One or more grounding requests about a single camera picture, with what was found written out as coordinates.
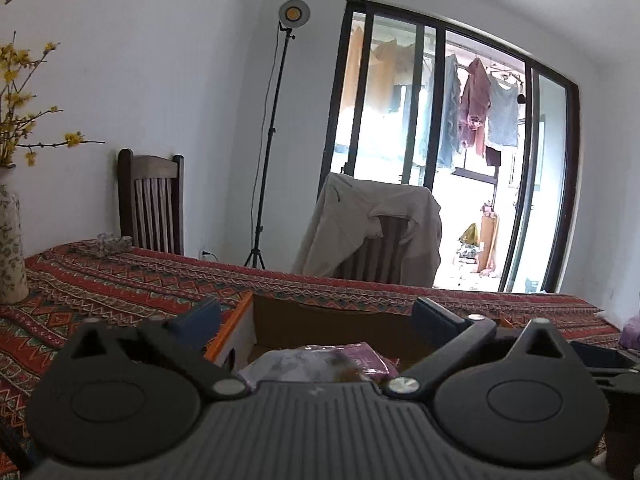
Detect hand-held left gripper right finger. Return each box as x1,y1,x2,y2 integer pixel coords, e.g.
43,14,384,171
382,296,576,403

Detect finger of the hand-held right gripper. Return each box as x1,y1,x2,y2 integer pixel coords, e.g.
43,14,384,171
569,341,635,371
592,367,640,392

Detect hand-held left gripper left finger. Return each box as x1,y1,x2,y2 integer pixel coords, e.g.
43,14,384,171
67,298,249,403

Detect pink snack packet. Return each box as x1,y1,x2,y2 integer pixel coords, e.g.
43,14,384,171
345,341,401,384

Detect clear purple snack packet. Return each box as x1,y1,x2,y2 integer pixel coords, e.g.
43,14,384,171
236,347,361,394

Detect orange cardboard box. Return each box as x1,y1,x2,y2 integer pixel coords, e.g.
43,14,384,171
202,291,516,391

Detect purple tissue pack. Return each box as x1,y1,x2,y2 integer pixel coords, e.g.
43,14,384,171
619,315,640,350

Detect patterned red tablecloth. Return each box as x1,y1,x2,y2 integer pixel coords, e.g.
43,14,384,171
0,240,640,480

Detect jacket-covered wooden chair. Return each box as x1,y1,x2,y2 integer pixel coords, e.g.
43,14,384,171
345,215,412,285

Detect wooden balcony cabinet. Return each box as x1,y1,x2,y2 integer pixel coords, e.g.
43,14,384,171
477,205,501,276

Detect small floral box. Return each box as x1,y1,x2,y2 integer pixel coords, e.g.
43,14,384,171
96,232,134,257

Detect dark wooden chair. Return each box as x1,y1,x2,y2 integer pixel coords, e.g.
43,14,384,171
117,148,186,257

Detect floral ceramic vase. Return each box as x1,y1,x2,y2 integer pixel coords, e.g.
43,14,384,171
0,164,30,305

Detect blue hanging garment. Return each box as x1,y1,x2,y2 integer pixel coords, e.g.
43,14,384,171
425,54,461,171

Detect floor lamp on tripod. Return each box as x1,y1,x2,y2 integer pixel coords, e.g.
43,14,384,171
243,0,313,270

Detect light blue hanging top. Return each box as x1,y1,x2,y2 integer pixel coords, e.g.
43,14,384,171
486,75,521,149

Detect beige hanging garment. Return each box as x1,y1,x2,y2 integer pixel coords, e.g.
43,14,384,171
345,25,367,112
372,40,417,111

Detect yellow flower branches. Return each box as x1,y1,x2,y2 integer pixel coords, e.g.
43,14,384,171
0,30,107,168

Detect black sliding door frame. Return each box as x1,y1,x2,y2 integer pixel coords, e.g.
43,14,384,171
317,0,581,295

